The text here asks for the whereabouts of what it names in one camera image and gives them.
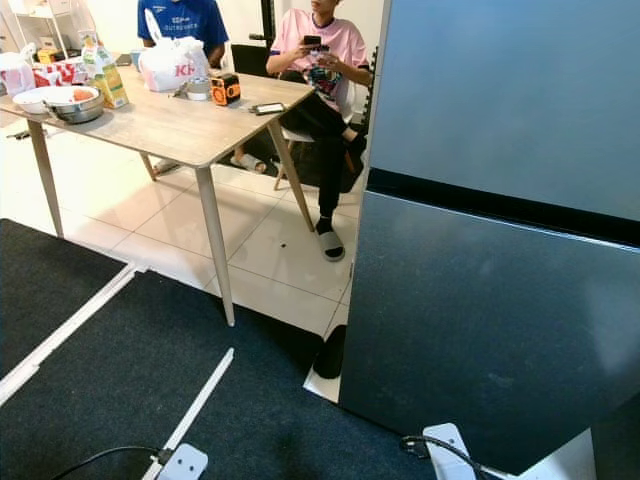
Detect grey fridge door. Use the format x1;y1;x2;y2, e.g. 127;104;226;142
338;190;640;476

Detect black oval fridge foot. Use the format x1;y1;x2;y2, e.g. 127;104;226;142
313;325;347;379

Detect grey two-door fridge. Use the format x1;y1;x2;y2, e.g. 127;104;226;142
338;0;640;476

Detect dark carpet mat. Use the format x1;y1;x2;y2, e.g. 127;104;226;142
0;270;436;480
0;218;129;376

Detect white floor strip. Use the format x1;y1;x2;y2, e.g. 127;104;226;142
150;347;236;480
0;262;139;406

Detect steel bowl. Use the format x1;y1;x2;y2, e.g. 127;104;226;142
50;88;106;125

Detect plastic wrapped paper bucket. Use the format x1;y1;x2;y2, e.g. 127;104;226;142
0;52;39;98

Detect red white food box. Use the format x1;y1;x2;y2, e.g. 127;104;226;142
35;58;89;89

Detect green juice carton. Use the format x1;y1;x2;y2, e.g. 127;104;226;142
80;30;129;109

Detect light wooden table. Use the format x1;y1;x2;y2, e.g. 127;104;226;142
0;60;316;326

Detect white plastic bag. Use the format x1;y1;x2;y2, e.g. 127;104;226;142
138;30;211;93

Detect small grey cup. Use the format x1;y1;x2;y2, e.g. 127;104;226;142
186;75;213;101

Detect orange black speaker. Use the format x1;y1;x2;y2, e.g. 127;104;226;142
210;72;243;107

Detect person in blue shirt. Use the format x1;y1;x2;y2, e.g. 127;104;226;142
138;0;229;66

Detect person in pink shirt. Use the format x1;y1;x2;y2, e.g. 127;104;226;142
265;0;371;263

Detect white chair wooden legs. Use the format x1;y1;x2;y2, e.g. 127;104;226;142
278;70;371;193

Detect black foam mat panel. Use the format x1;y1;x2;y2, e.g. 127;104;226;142
360;45;379;131

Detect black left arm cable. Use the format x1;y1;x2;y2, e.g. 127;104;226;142
50;445;166;480

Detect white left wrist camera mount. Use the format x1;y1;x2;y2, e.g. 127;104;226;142
157;443;211;480

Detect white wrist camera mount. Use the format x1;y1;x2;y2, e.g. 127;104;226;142
157;443;211;480
422;423;476;480

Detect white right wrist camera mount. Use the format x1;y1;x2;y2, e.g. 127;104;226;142
422;423;476;480

